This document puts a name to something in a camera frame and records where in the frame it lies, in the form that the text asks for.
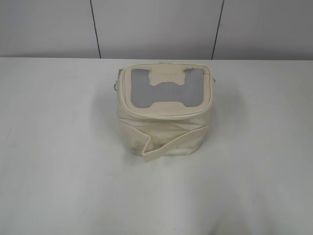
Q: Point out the cream bag with silver panel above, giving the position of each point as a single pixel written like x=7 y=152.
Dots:
x=164 y=109

